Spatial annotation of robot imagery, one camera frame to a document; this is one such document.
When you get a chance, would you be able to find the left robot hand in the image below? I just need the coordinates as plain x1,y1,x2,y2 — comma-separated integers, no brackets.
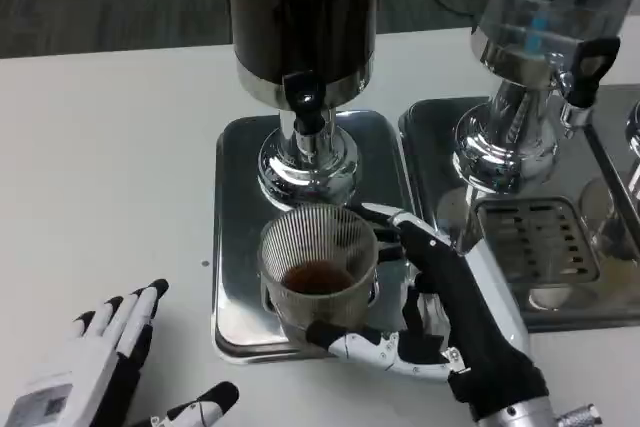
0,277,240,427

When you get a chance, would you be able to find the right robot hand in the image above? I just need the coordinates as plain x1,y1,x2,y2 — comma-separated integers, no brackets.
304,201,549,421

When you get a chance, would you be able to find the clear ribbed glass cup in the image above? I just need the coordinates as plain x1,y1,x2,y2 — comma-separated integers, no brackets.
257,204,379,343

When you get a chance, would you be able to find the steel drip grid under clear dispenser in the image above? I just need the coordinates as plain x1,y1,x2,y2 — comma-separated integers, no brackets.
474,196,601,283

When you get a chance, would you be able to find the clear drink dispenser steel base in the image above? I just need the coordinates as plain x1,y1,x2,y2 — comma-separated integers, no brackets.
398,0,640,334

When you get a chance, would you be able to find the black tap on dark dispenser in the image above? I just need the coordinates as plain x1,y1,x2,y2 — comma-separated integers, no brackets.
282,70,329,137

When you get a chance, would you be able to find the black tap on clear dispenser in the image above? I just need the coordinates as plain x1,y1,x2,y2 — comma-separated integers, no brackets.
558,36,621,128

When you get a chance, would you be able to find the dark drink dispenser steel base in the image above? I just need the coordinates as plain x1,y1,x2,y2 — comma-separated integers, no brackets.
213,0,416,366

